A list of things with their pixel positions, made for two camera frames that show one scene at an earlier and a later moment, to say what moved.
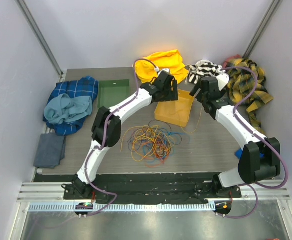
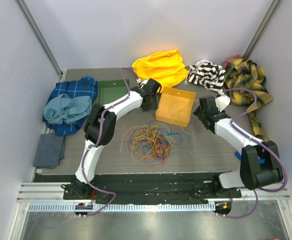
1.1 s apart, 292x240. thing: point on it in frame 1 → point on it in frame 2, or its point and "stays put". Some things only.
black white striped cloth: [204, 68] stays put
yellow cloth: [146, 69] stays put
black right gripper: [196, 89] → [199, 113]
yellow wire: [198, 123] stays put
